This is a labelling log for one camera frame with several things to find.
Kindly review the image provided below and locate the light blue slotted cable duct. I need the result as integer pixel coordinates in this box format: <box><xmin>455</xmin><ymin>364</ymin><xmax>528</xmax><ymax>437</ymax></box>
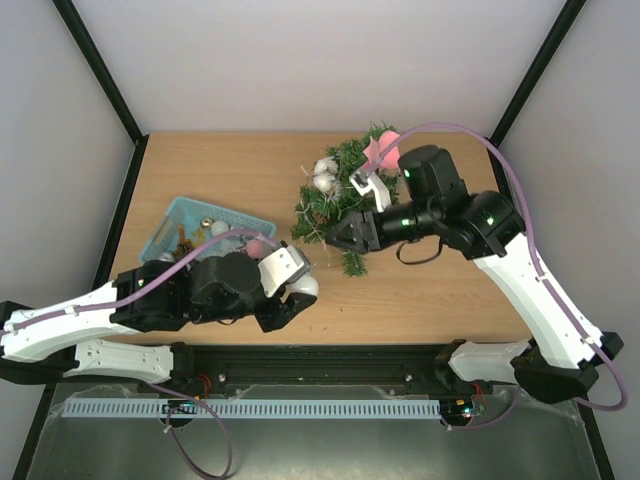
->
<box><xmin>61</xmin><ymin>398</ymin><xmax>440</xmax><ymax>420</ymax></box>

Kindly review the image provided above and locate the loose brown pine cone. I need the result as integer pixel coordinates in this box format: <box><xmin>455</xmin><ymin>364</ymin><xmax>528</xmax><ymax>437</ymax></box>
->
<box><xmin>174</xmin><ymin>239</ymin><xmax>195</xmax><ymax>258</ymax></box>

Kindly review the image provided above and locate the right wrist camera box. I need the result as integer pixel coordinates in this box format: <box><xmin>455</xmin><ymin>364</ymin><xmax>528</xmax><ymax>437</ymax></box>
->
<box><xmin>349</xmin><ymin>170</ymin><xmax>392</xmax><ymax>213</ymax></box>

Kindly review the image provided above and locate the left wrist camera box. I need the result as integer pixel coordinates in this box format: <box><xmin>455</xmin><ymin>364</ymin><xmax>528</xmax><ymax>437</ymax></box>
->
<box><xmin>258</xmin><ymin>246</ymin><xmax>311</xmax><ymax>298</ymax></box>

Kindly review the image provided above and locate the white glossy ball ornament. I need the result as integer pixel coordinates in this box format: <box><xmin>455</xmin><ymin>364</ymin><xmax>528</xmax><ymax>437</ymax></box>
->
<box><xmin>291</xmin><ymin>274</ymin><xmax>319</xmax><ymax>297</ymax></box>

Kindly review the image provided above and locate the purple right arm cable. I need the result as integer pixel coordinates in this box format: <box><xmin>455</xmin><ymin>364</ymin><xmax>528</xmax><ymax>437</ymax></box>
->
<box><xmin>367</xmin><ymin>122</ymin><xmax>629</xmax><ymax>432</ymax></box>

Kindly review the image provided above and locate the black right frame post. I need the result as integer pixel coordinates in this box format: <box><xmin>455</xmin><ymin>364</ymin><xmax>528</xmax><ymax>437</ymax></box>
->
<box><xmin>490</xmin><ymin>0</ymin><xmax>587</xmax><ymax>147</ymax></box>

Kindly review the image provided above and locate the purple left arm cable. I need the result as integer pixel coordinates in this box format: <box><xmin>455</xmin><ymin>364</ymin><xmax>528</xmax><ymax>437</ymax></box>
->
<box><xmin>0</xmin><ymin>228</ymin><xmax>286</xmax><ymax>479</ymax></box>

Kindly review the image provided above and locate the small green christmas tree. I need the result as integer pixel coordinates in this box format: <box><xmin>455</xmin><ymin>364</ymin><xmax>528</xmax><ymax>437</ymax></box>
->
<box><xmin>290</xmin><ymin>124</ymin><xmax>396</xmax><ymax>250</ymax></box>

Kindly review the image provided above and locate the gold jingle bell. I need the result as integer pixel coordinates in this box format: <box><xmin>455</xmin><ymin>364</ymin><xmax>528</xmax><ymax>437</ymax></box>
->
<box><xmin>200</xmin><ymin>217</ymin><xmax>213</xmax><ymax>229</ymax></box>

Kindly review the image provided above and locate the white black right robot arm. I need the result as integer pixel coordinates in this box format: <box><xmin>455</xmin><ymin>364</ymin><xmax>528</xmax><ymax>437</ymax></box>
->
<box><xmin>325</xmin><ymin>145</ymin><xmax>623</xmax><ymax>404</ymax></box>

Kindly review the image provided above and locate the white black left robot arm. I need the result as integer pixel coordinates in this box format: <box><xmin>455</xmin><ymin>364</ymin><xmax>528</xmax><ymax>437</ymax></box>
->
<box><xmin>1</xmin><ymin>247</ymin><xmax>319</xmax><ymax>385</ymax></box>

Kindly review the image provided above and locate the black frame post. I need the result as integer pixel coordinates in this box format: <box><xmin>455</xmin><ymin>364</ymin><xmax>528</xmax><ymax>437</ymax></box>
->
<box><xmin>490</xmin><ymin>0</ymin><xmax>587</xmax><ymax>147</ymax></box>
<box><xmin>52</xmin><ymin>0</ymin><xmax>147</xmax><ymax>146</ymax></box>

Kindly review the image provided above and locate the white cotton boll ornament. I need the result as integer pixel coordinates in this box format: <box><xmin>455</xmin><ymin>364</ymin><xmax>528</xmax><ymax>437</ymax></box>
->
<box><xmin>312</xmin><ymin>156</ymin><xmax>341</xmax><ymax>196</ymax></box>

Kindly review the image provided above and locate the silver ball ornament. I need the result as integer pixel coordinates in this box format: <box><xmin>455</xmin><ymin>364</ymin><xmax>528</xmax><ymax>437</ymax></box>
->
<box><xmin>157</xmin><ymin>252</ymin><xmax>175</xmax><ymax>262</ymax></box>

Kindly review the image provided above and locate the matte white ball ornament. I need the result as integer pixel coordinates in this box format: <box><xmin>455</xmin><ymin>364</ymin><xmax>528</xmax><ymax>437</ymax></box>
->
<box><xmin>210</xmin><ymin>220</ymin><xmax>230</xmax><ymax>236</ymax></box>

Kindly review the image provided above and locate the pink pompom ornament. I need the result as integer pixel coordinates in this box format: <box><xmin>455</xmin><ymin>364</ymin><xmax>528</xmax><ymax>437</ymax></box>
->
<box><xmin>245</xmin><ymin>239</ymin><xmax>265</xmax><ymax>259</ymax></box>

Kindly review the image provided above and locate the pink felt bow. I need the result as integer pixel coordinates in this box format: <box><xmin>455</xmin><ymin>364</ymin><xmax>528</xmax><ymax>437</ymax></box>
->
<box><xmin>362</xmin><ymin>130</ymin><xmax>400</xmax><ymax>174</ymax></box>

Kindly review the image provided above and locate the light blue perforated basket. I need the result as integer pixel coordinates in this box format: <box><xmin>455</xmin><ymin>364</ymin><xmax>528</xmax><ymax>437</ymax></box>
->
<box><xmin>139</xmin><ymin>197</ymin><xmax>276</xmax><ymax>263</ymax></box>

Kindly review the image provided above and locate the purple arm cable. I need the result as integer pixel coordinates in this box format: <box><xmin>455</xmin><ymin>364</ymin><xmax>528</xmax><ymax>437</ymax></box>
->
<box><xmin>0</xmin><ymin>228</ymin><xmax>286</xmax><ymax>479</ymax></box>
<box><xmin>367</xmin><ymin>122</ymin><xmax>629</xmax><ymax>432</ymax></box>

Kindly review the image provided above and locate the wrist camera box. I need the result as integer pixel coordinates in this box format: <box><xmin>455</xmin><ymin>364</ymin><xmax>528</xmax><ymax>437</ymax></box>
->
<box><xmin>258</xmin><ymin>246</ymin><xmax>311</xmax><ymax>298</ymax></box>
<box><xmin>349</xmin><ymin>170</ymin><xmax>392</xmax><ymax>213</ymax></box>

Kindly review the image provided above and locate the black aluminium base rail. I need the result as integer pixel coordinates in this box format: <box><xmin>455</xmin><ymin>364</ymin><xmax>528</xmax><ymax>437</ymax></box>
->
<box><xmin>49</xmin><ymin>343</ymin><xmax>581</xmax><ymax>399</ymax></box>

